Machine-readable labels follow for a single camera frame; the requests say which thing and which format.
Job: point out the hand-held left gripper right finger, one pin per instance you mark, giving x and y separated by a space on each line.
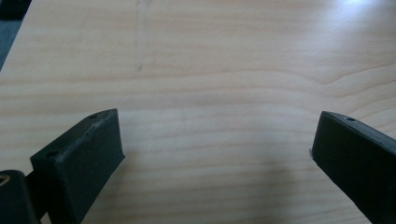
358 161

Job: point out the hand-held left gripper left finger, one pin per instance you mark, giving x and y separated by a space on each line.
77 168

